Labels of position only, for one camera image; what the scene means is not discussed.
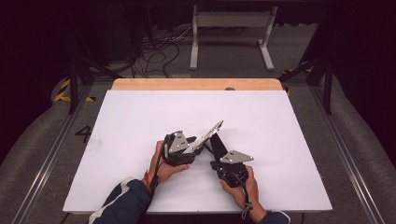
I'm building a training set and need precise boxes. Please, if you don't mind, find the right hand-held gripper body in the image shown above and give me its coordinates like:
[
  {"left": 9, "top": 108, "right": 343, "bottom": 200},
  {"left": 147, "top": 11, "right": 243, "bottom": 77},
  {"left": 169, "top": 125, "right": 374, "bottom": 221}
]
[{"left": 214, "top": 149, "right": 255, "bottom": 189}]

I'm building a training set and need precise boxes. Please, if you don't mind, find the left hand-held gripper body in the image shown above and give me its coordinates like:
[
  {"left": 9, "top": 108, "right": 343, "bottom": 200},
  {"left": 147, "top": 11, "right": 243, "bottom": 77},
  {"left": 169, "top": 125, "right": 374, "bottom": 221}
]
[{"left": 162, "top": 130, "right": 197, "bottom": 167}]

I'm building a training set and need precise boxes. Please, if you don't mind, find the silver oval plate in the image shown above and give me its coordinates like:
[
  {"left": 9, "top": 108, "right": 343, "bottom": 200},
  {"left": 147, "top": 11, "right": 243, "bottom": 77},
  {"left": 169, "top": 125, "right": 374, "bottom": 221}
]
[{"left": 186, "top": 119, "right": 224, "bottom": 154}]

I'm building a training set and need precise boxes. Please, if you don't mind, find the black cloth pouch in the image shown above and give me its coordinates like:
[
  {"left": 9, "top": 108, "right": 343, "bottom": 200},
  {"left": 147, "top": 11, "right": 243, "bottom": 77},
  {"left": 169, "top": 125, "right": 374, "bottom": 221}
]
[{"left": 204, "top": 133, "right": 229, "bottom": 162}]

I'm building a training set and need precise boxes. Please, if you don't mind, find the person's right hand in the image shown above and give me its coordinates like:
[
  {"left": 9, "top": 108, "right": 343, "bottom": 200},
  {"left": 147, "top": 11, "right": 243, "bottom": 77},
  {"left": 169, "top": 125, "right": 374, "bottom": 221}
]
[{"left": 219, "top": 165, "right": 260, "bottom": 213}]

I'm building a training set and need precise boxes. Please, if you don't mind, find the person's left hand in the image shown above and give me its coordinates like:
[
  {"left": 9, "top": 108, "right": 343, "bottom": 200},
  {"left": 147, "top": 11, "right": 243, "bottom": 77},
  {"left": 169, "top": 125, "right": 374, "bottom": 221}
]
[{"left": 148, "top": 140, "right": 191, "bottom": 185}]

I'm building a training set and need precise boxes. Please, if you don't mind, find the white table board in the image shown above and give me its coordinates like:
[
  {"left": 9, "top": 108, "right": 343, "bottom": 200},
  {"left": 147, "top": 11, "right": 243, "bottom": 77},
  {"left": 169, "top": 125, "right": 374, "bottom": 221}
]
[{"left": 63, "top": 90, "right": 333, "bottom": 215}]

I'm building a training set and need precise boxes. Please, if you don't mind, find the black metal stand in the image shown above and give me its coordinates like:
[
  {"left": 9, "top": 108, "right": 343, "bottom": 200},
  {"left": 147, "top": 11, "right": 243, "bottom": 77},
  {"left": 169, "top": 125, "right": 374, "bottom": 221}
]
[
  {"left": 64, "top": 6, "right": 125, "bottom": 115},
  {"left": 277, "top": 6, "right": 335, "bottom": 116}
]

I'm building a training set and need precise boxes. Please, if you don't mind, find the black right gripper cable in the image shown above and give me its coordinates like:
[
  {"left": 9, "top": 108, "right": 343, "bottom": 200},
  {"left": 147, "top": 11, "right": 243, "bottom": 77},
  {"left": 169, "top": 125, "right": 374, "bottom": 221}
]
[{"left": 232, "top": 172, "right": 254, "bottom": 220}]

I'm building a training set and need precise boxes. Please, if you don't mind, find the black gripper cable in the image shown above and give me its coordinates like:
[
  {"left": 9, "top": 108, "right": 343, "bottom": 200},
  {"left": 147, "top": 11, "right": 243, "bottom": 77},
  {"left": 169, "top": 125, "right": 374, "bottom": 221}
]
[
  {"left": 148, "top": 133, "right": 172, "bottom": 200},
  {"left": 232, "top": 172, "right": 254, "bottom": 220}
]

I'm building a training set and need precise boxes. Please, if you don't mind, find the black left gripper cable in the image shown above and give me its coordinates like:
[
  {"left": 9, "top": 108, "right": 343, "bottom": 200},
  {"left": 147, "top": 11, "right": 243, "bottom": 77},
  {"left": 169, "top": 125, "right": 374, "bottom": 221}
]
[{"left": 148, "top": 133, "right": 172, "bottom": 200}]

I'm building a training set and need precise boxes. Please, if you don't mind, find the bundle of floor cables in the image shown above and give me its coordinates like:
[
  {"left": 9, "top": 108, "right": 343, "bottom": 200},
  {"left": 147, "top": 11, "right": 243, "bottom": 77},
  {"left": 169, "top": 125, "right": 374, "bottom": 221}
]
[{"left": 129, "top": 26, "right": 194, "bottom": 79}]

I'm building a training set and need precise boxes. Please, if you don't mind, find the aluminium floor rail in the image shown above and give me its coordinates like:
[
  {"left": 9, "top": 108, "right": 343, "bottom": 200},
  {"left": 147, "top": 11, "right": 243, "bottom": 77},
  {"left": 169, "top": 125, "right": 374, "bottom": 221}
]
[
  {"left": 11, "top": 83, "right": 96, "bottom": 224},
  {"left": 307, "top": 84, "right": 388, "bottom": 224}
]

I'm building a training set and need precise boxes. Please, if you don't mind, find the white metal stand frame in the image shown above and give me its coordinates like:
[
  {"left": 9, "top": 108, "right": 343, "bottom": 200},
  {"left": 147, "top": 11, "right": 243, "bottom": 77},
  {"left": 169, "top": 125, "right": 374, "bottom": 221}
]
[{"left": 190, "top": 4, "right": 278, "bottom": 72}]

